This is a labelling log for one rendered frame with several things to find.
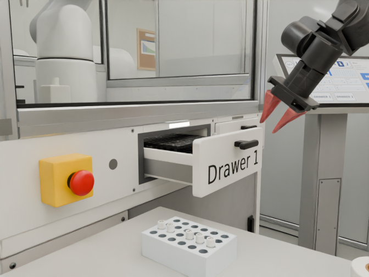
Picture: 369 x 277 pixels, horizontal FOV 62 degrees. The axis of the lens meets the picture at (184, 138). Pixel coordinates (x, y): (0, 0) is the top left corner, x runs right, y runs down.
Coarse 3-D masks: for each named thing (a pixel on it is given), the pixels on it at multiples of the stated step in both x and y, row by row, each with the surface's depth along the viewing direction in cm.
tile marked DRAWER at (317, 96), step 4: (312, 92) 130; (316, 92) 131; (320, 92) 131; (324, 92) 132; (328, 92) 132; (312, 96) 129; (316, 96) 130; (320, 96) 130; (324, 96) 130; (328, 96) 131; (316, 100) 128; (320, 100) 129; (324, 100) 129; (328, 100) 129; (332, 100) 130
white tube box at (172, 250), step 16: (176, 224) 51; (192, 224) 51; (144, 240) 48; (160, 240) 45; (176, 240) 45; (192, 240) 45; (224, 240) 45; (144, 256) 48; (160, 256) 46; (176, 256) 44; (192, 256) 42; (208, 256) 41; (224, 256) 44; (192, 272) 42; (208, 272) 41
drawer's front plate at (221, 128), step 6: (240, 120) 100; (246, 120) 103; (252, 120) 107; (258, 120) 111; (216, 126) 90; (222, 126) 91; (228, 126) 94; (234, 126) 97; (240, 126) 100; (258, 126) 111; (216, 132) 90; (222, 132) 91; (228, 132) 94
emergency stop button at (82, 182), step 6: (78, 174) 47; (84, 174) 47; (90, 174) 48; (72, 180) 46; (78, 180) 46; (84, 180) 47; (90, 180) 48; (72, 186) 46; (78, 186) 46; (84, 186) 47; (90, 186) 48; (72, 192) 47; (78, 192) 47; (84, 192) 47
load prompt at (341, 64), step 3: (294, 60) 140; (297, 60) 140; (339, 60) 145; (342, 60) 145; (345, 60) 146; (348, 60) 146; (294, 63) 139; (336, 63) 143; (339, 63) 144; (342, 63) 144; (345, 63) 145; (348, 63) 145; (333, 66) 142; (336, 66) 142; (339, 66) 143; (342, 66) 143; (345, 66) 143; (348, 66) 144; (351, 66) 144
